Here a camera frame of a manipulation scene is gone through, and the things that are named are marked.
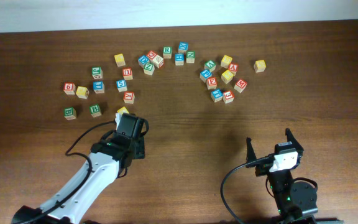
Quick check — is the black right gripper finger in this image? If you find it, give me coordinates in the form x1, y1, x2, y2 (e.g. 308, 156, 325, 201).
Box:
246, 138, 257, 164
285, 128, 303, 152

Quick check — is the red 6 I block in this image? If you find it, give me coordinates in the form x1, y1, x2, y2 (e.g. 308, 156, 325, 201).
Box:
63, 82, 76, 95

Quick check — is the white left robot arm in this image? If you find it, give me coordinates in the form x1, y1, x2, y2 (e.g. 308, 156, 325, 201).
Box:
11, 132, 145, 223

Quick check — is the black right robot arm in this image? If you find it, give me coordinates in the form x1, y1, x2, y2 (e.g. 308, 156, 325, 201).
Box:
246, 128, 343, 223

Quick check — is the yellow block lower centre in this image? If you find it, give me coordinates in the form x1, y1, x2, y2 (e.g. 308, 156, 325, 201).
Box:
117, 106, 129, 114

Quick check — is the green B block right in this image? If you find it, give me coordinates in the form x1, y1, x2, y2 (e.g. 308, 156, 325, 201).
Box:
89, 104, 102, 118

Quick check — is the green b block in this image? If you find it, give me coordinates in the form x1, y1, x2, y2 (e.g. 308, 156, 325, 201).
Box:
89, 104, 102, 118
63, 107, 76, 120

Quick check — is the red K block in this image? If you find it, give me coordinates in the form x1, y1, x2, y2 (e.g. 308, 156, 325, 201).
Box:
123, 91, 135, 104

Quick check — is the red 3 block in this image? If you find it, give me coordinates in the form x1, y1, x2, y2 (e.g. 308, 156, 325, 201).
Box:
223, 90, 235, 104

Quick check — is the blue 5 block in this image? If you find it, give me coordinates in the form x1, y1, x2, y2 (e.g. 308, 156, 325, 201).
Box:
116, 80, 127, 92

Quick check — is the green B block left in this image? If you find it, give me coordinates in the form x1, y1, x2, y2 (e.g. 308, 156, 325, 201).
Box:
63, 107, 76, 120

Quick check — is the blue I block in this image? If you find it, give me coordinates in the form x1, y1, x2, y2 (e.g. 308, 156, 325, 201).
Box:
93, 81, 105, 94

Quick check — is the blue T umbrella block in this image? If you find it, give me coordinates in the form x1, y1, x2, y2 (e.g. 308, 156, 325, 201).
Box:
211, 89, 223, 103

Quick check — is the red M block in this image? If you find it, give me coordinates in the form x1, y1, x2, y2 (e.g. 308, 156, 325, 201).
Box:
234, 79, 247, 93

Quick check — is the red U block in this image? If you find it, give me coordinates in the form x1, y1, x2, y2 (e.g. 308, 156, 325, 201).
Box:
122, 68, 133, 80

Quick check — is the yellow block far right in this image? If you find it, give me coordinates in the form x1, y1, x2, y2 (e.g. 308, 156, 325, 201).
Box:
254, 60, 267, 73

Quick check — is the green J block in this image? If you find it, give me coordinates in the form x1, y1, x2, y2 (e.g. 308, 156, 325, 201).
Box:
91, 67, 103, 80

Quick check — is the red E block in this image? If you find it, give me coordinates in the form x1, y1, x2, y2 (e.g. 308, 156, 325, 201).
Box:
206, 77, 217, 90

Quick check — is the yellow block centre right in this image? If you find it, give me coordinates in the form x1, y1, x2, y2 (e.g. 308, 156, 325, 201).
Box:
221, 70, 234, 84

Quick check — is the green Z block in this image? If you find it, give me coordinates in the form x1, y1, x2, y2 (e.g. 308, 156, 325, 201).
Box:
144, 63, 155, 75

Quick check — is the red A block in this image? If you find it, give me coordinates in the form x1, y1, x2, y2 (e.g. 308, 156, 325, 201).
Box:
227, 63, 239, 76

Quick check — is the yellow block upper left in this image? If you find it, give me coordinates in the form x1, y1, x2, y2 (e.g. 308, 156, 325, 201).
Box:
114, 54, 126, 67

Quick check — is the blue D block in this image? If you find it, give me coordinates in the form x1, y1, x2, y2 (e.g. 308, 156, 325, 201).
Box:
138, 55, 149, 68

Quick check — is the blue P block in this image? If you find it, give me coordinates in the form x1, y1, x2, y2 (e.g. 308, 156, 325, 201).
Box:
200, 69, 212, 83

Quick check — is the yellow block near A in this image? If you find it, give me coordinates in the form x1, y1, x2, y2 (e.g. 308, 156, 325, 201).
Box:
220, 55, 232, 68

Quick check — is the green V block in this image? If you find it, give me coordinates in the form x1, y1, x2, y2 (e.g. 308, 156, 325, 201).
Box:
204, 60, 216, 72

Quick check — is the blue H block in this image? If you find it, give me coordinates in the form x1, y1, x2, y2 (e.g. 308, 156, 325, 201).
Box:
175, 54, 185, 66

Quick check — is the green R block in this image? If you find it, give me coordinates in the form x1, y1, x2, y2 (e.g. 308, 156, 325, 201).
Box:
162, 46, 172, 58

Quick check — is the blue X block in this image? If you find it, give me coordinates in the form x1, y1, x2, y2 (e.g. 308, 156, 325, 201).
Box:
178, 42, 188, 54

